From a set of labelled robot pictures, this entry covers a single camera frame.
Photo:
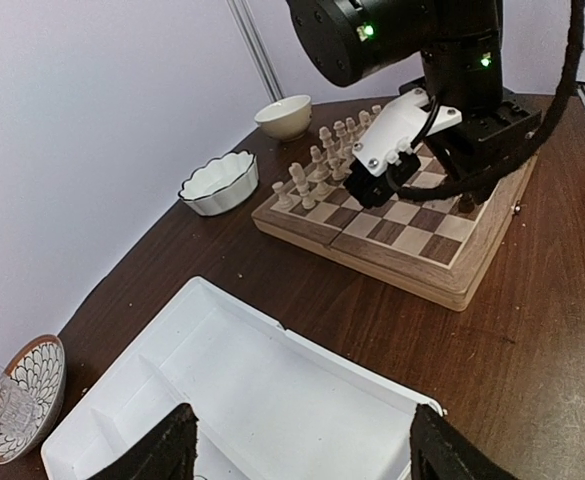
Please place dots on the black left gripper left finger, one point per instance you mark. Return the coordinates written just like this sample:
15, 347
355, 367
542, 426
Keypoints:
167, 451

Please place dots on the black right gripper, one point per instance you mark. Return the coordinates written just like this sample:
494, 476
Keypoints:
483, 139

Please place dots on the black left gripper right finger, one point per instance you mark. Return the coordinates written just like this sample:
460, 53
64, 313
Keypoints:
439, 451

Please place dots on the dark bishop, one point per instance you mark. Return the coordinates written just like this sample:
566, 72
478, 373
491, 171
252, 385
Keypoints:
466, 204

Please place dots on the white plastic compartment tray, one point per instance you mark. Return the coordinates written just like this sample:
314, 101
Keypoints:
269, 403

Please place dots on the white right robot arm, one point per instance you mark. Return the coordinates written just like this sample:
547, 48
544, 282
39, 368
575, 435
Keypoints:
459, 43

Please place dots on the wooden chessboard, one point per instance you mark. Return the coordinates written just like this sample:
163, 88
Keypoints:
431, 249

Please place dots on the white knight right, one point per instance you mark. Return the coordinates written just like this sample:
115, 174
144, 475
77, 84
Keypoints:
364, 121

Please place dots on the white knight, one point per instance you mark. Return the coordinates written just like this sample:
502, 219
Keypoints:
364, 121
299, 178

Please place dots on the white bishop right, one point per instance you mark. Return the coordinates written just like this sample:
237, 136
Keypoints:
352, 130

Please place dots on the white bishop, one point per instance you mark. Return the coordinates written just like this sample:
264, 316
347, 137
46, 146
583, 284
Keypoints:
318, 162
352, 130

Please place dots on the white king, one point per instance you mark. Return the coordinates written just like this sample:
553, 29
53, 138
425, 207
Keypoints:
342, 133

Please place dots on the white pawn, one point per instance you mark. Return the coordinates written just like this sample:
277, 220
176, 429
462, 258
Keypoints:
336, 166
307, 200
322, 189

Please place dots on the white queen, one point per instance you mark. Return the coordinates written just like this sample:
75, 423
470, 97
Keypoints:
328, 143

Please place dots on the patterned ceramic plate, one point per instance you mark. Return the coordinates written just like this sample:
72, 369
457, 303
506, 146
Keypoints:
39, 369

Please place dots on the white bishop left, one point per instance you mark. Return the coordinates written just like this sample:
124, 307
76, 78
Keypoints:
318, 162

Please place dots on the clear drinking glass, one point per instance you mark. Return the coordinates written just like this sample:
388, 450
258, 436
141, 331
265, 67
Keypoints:
17, 408

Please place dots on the white knight left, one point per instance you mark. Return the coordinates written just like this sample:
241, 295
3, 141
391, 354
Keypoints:
299, 178

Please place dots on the cream round bowl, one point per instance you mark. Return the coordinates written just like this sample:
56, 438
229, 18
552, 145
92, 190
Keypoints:
287, 119

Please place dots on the white scalloped bowl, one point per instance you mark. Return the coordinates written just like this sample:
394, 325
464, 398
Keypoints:
221, 184

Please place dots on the right aluminium frame post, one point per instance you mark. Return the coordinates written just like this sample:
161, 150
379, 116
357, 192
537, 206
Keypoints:
245, 22

